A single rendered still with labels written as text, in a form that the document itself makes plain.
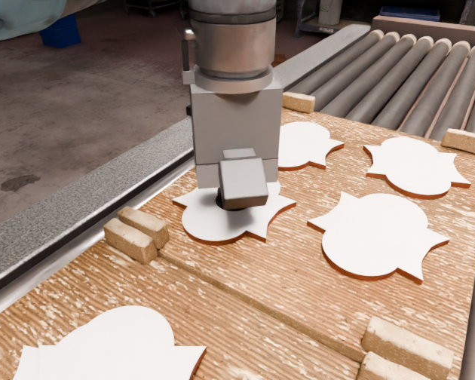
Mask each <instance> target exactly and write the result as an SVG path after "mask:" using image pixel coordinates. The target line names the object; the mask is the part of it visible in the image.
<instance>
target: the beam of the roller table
mask: <svg viewBox="0 0 475 380"><path fill-rule="evenodd" d="M370 30H371V26H365V25H359V24H353V23H352V24H350V25H348V26H346V27H345V28H343V29H341V30H339V31H338V32H336V33H334V34H332V35H331V36H329V37H327V38H325V39H324V40H322V41H320V42H318V43H316V44H315V45H313V46H311V47H310V48H308V49H306V50H304V51H303V52H301V53H299V54H297V55H295V56H294V57H292V58H290V59H288V60H287V61H285V62H283V63H281V64H280V65H278V66H276V67H274V68H273V74H274V76H275V77H276V79H277V80H278V81H279V82H280V84H281V86H282V87H283V93H285V92H287V91H288V90H289V89H291V88H292V87H294V86H295V85H297V84H298V83H299V82H301V81H303V80H304V79H306V78H307V77H308V76H309V75H311V74H313V73H314V72H316V71H317V70H318V69H320V68H321V67H323V66H325V65H326V64H327V63H328V62H330V61H331V60H333V59H335V58H336V57H337V56H338V55H340V54H342V53H343V52H345V51H346V50H347V49H349V48H350V47H352V46H353V45H355V44H356V43H358V42H359V41H360V40H362V39H363V38H365V37H366V36H367V34H369V33H370ZM192 136H193V133H192V117H191V116H188V117H187V118H184V119H183V120H181V121H179V122H178V123H176V124H174V125H173V126H171V127H168V128H167V129H166V130H163V131H162V132H160V133H158V134H157V135H155V136H153V137H152V138H150V139H147V140H146V141H145V142H142V143H141V144H139V145H138V146H135V147H134V148H132V149H130V150H129V151H127V152H125V153H124V154H122V155H119V156H118V157H117V158H114V159H113V160H111V161H109V162H108V163H106V164H104V165H103V166H101V167H98V168H97V169H95V170H93V171H92V172H90V173H88V174H87V175H85V176H83V177H81V178H80V179H77V180H75V181H74V182H72V183H70V184H69V185H67V186H65V187H64V188H62V189H60V190H59V191H57V192H54V193H53V194H52V195H49V196H48V197H46V198H44V199H43V200H41V201H39V202H38V203H36V204H33V205H32V206H31V207H28V208H26V209H25V210H23V211H21V212H20V213H18V214H16V215H15V216H12V217H11V218H10V219H7V220H5V221H4V222H2V223H0V289H2V288H3V287H5V286H7V285H8V284H9V283H10V282H12V281H13V280H15V279H17V278H18V277H19V276H20V275H22V274H24V273H25V272H27V271H28V270H29V269H31V268H32V267H34V266H35V265H37V264H38V263H39V262H41V261H42V260H44V259H46V258H47V257H49V255H51V254H52V253H54V252H56V251H57V250H58V249H59V248H61V247H63V246H64V245H66V244H67V243H68V242H70V241H71V240H73V239H74V238H76V237H77V236H79V235H80V234H81V233H83V232H84V231H86V230H88V229H89V228H90V227H91V226H93V225H95V224H96V223H98V222H99V221H100V220H101V219H103V218H105V217H106V216H108V215H109V214H110V213H112V212H113V211H115V210H117V209H118V208H119V207H120V206H122V205H123V204H125V203H127V202H128V201H129V200H130V199H132V198H134V197H135V196H137V195H138V194H139V193H140V192H142V191H144V190H145V189H147V188H148V187H149V186H150V185H152V184H154V183H155V182H157V181H158V180H159V179H161V178H162V177H164V176H166V175H167V174H168V173H169V172H171V171H172V170H174V169H176V168H177V167H178V166H179V165H181V164H183V163H184V162H186V161H187V160H188V159H189V158H191V157H193V156H194V148H193V139H192Z"/></svg>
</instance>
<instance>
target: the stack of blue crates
mask: <svg viewBox="0 0 475 380"><path fill-rule="evenodd" d="M38 32H39V35H40V36H41V38H42V41H43V44H44V45H47V46H51V47H54V48H65V47H68V46H71V45H74V44H79V43H81V39H80V35H79V34H78V28H77V22H76V19H75V13H73V14H70V15H68V16H66V17H63V18H60V19H58V20H57V21H56V22H54V23H53V24H51V25H50V26H49V27H47V28H45V29H43V30H40V31H38Z"/></svg>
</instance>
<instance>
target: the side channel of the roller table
mask: <svg viewBox="0 0 475 380"><path fill-rule="evenodd" d="M377 29H379V30H381V31H383V33H384V36H385V35H386V34H388V33H389V32H397V33H398V34H399V35H400V38H402V37H403V36H404V35H408V34H413V35H414V36H415V37H416V41H417V40H419V39H420V38H422V37H425V36H430V37H431V38H432V39H433V40H434V44H435V43H436V42H437V41H439V40H440V39H442V38H447V39H449V40H450V41H451V43H452V47H453V45H454V44H456V43H458V42H460V41H467V42H468V43H469V44H470V50H471V49H472V48H473V47H474V46H475V26H465V25H459V24H452V23H439V22H432V21H426V20H413V19H406V18H399V17H386V16H379V15H378V16H377V17H374V18H373V19H372V25H371V30H370V32H371V31H373V30H377Z"/></svg>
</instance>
